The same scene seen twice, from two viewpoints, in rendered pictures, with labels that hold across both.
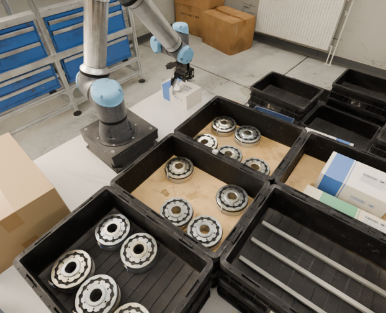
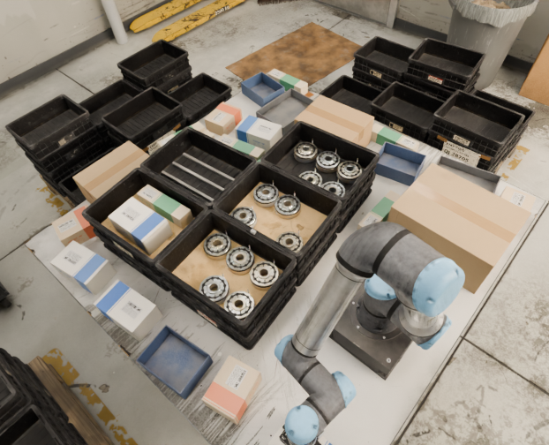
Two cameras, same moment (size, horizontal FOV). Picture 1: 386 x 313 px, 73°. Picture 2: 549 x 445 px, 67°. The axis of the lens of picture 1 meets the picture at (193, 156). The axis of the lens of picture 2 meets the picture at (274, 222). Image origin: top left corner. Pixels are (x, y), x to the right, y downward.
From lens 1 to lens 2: 1.59 m
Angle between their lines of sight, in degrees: 81
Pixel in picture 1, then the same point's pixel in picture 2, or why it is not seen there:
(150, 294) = (298, 168)
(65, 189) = not seen: hidden behind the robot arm
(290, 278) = (214, 178)
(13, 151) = (460, 239)
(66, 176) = not seen: hidden behind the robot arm
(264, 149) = (200, 276)
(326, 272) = (191, 182)
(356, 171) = (137, 222)
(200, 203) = (269, 219)
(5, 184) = (436, 207)
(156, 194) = (307, 225)
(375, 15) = not seen: outside the picture
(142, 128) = (347, 320)
